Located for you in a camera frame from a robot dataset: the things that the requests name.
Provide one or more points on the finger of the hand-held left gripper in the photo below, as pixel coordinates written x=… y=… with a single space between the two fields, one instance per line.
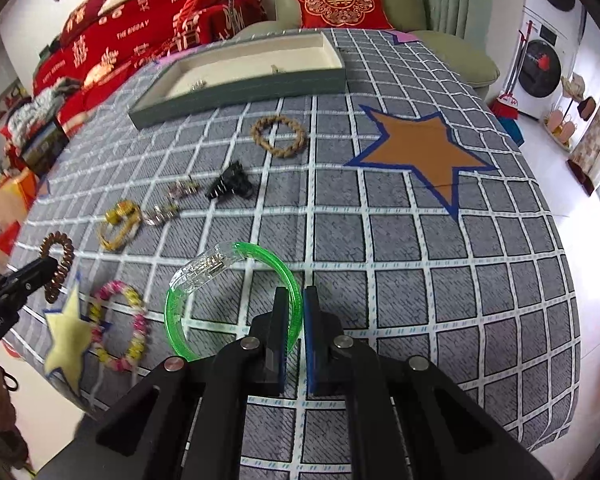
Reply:
x=35 y=272

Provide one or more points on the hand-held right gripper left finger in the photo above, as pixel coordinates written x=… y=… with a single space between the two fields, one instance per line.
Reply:
x=280 y=345

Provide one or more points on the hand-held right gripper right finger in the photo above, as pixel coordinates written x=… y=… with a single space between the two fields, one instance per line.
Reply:
x=311 y=345

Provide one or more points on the heart-shaped crystal pendant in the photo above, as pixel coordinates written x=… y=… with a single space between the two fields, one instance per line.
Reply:
x=161 y=213

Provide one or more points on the black hair claw clip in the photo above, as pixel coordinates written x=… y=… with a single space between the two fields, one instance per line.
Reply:
x=227 y=185

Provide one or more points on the grey jewelry tray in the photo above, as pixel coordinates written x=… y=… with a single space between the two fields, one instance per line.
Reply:
x=240 y=97

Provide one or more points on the small silver jewelry piece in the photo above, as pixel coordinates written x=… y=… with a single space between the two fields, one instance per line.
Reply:
x=198 y=85

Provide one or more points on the brown cloth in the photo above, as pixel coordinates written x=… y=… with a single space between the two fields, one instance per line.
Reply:
x=0 y=410

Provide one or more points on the orange paper bag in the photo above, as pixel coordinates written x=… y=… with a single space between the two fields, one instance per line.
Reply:
x=17 y=187

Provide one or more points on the dark cardboard box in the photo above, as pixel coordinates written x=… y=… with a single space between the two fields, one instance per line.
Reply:
x=42 y=147

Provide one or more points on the grey checked tablecloth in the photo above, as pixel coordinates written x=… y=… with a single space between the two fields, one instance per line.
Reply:
x=405 y=260

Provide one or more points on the pile of clothes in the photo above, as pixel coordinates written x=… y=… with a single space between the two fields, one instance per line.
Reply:
x=35 y=107

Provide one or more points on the red pillow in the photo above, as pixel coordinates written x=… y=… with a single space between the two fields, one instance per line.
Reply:
x=85 y=20

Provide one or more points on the red covered sofa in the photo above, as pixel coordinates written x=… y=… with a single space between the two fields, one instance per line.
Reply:
x=145 y=30

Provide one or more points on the blue bin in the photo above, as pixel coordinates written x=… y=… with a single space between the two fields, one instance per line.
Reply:
x=512 y=130

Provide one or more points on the red broom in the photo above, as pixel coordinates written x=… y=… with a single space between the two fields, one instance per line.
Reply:
x=507 y=102

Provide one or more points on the pale green armchair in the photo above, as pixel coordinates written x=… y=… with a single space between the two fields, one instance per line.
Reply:
x=475 y=67

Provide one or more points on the slipper rack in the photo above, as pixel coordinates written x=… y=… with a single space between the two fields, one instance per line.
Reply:
x=560 y=125

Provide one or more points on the red embroidered cushion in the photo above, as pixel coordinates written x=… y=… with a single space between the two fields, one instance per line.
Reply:
x=337 y=0

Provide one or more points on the patterned folding board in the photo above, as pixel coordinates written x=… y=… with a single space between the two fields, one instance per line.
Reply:
x=597 y=135

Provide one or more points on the white washing machine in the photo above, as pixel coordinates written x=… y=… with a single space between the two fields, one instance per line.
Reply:
x=542 y=65

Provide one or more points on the hat stand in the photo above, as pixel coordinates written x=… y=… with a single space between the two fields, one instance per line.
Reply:
x=572 y=85

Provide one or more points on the low wall picture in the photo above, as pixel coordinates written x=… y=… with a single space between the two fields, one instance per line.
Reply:
x=5 y=102

